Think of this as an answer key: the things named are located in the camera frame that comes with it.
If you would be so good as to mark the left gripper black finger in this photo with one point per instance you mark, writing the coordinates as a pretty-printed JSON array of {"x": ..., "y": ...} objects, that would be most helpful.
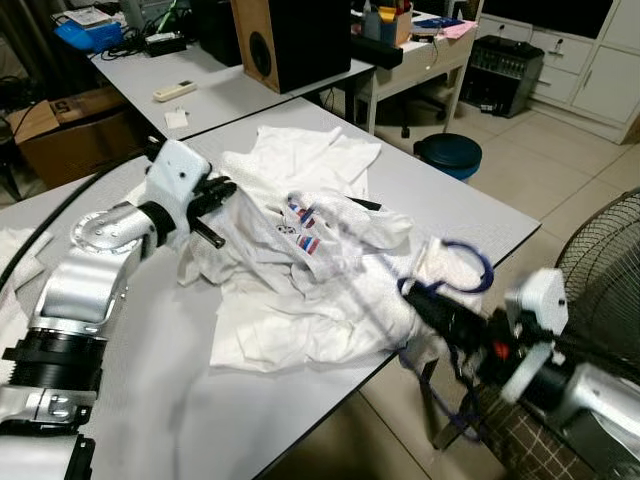
[
  {"x": 220, "y": 186},
  {"x": 218, "y": 202}
]

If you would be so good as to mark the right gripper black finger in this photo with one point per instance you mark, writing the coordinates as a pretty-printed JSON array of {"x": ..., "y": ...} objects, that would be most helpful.
[
  {"x": 430, "y": 322},
  {"x": 440, "y": 305}
]

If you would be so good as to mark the blue plastic hanger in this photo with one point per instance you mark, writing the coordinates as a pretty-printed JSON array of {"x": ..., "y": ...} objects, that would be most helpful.
[{"x": 488, "y": 262}]

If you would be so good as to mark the white shirt flag print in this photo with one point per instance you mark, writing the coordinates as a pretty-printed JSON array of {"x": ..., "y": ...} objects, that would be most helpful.
[{"x": 300, "y": 310}]

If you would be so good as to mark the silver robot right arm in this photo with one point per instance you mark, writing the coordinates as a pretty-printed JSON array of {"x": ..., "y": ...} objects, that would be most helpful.
[{"x": 590, "y": 410}]

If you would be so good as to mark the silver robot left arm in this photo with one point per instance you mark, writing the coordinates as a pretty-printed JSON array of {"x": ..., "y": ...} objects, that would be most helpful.
[{"x": 85, "y": 290}]

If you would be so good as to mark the white paper slip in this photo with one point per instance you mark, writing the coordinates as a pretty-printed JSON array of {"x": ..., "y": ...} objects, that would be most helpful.
[{"x": 176, "y": 118}]

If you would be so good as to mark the plain white shirt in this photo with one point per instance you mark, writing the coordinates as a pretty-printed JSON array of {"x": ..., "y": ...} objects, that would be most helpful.
[{"x": 300, "y": 160}]

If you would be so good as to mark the white remote control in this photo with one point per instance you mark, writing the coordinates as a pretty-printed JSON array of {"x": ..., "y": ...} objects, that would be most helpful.
[{"x": 175, "y": 91}]

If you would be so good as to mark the brown checked seat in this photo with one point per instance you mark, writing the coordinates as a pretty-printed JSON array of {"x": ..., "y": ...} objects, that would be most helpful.
[{"x": 530, "y": 450}]

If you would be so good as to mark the black electric fan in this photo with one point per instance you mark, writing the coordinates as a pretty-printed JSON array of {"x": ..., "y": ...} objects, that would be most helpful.
[{"x": 605, "y": 260}]

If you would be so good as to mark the blue round stool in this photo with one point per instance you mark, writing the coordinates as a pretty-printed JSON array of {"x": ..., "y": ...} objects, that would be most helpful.
[{"x": 448, "y": 155}]

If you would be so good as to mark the brown cardboard box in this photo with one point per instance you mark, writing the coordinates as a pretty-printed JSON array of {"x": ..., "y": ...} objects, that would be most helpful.
[{"x": 70, "y": 140}]

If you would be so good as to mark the wooden black speaker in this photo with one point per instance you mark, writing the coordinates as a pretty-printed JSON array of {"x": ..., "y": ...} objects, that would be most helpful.
[{"x": 300, "y": 40}]

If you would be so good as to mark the white cloth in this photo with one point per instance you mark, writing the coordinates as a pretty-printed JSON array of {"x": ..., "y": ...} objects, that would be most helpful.
[{"x": 18, "y": 270}]

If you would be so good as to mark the blue plastic box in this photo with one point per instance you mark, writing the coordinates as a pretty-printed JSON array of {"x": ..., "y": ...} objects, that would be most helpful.
[{"x": 90, "y": 33}]

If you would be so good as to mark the long black box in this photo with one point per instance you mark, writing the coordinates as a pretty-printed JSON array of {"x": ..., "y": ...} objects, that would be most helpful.
[{"x": 378, "y": 52}]

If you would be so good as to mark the colourful pen holder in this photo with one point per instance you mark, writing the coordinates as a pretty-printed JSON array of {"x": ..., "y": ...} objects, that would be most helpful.
[{"x": 385, "y": 20}]

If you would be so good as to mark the white drawer cabinet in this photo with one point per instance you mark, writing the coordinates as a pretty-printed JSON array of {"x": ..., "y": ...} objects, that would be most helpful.
[{"x": 590, "y": 80}]

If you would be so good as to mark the black audio device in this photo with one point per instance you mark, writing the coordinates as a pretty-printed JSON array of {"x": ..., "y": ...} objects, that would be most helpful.
[{"x": 500, "y": 75}]

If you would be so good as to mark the pink paper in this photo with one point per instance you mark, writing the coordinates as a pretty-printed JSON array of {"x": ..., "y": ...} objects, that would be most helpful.
[{"x": 460, "y": 30}]

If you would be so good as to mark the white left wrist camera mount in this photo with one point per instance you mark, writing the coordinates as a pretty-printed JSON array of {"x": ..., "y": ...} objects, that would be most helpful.
[{"x": 175, "y": 180}]

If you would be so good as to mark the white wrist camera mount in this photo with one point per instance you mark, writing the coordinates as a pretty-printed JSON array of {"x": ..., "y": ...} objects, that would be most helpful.
[
  {"x": 540, "y": 295},
  {"x": 175, "y": 180}
]

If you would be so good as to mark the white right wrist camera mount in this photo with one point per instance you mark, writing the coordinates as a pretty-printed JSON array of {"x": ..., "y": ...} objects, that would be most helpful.
[{"x": 540, "y": 295}]

